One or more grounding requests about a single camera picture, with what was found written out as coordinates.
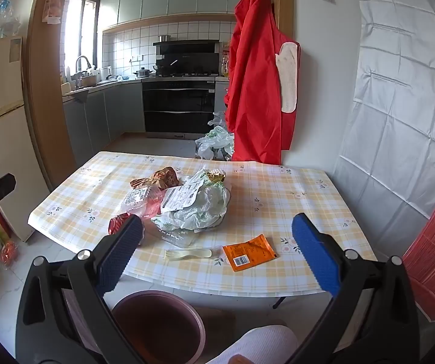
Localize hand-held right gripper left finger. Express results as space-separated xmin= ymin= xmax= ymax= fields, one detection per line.
xmin=16 ymin=215 xmax=153 ymax=364

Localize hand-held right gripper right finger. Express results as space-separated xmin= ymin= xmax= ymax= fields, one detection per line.
xmin=289 ymin=213 xmax=419 ymax=364

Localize red round wrapper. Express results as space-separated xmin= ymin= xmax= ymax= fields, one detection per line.
xmin=108 ymin=213 xmax=142 ymax=236

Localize pink snack packet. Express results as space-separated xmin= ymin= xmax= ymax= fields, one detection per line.
xmin=121 ymin=186 xmax=167 ymax=219

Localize clear plastic wrapper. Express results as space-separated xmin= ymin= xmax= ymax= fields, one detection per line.
xmin=152 ymin=227 xmax=200 ymax=250

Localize pale yellow plastic spork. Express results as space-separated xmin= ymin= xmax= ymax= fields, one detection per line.
xmin=164 ymin=248 xmax=213 ymax=261

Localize orange sachet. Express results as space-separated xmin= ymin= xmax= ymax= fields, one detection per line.
xmin=222 ymin=234 xmax=279 ymax=272

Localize white printed packet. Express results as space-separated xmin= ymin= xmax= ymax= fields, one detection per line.
xmin=160 ymin=181 xmax=205 ymax=214

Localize brown plastic bin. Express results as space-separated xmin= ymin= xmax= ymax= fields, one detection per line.
xmin=111 ymin=290 xmax=206 ymax=364

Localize brown snack wrapper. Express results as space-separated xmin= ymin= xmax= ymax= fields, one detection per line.
xmin=130 ymin=167 xmax=180 ymax=191

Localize white green-print plastic bag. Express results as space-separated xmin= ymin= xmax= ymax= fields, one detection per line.
xmin=151 ymin=169 xmax=231 ymax=233

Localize cream refrigerator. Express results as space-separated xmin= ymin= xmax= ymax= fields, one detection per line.
xmin=0 ymin=36 xmax=51 ymax=242

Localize plaid floral tablecloth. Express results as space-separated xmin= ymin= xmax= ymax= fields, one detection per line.
xmin=28 ymin=152 xmax=378 ymax=298

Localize grey base cabinets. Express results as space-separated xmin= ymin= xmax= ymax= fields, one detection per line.
xmin=62 ymin=78 xmax=146 ymax=168

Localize paper note on fridge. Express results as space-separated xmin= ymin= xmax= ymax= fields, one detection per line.
xmin=10 ymin=38 xmax=23 ymax=63

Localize curved steel faucet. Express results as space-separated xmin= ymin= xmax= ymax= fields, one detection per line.
xmin=74 ymin=55 xmax=93 ymax=80

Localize black integrated stove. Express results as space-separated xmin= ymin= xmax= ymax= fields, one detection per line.
xmin=142 ymin=72 xmax=218 ymax=140

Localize clear crumpled plastic bag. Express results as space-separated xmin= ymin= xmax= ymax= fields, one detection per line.
xmin=207 ymin=112 xmax=228 ymax=128

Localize kitchen window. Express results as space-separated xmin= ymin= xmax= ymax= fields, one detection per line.
xmin=66 ymin=0 xmax=100 ymax=81

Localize red apron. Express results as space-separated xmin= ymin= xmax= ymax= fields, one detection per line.
xmin=224 ymin=0 xmax=301 ymax=165

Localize cartoon paper hanger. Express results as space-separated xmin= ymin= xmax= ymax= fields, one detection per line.
xmin=42 ymin=0 xmax=62 ymax=25

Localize narrow grey cabinet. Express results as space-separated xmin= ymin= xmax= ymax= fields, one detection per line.
xmin=214 ymin=78 xmax=231 ymax=115

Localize row of condiment bottles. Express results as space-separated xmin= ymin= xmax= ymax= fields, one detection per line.
xmin=219 ymin=42 xmax=232 ymax=79

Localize black range hood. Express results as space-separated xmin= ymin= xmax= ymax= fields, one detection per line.
xmin=153 ymin=40 xmax=220 ymax=72

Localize wooden door frame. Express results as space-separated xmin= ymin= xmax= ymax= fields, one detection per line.
xmin=20 ymin=0 xmax=295 ymax=192

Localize white wall cloth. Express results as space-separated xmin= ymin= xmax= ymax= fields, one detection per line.
xmin=333 ymin=0 xmax=435 ymax=221

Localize pale green wall cabinets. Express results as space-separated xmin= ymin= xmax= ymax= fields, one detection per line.
xmin=98 ymin=0 xmax=259 ymax=33

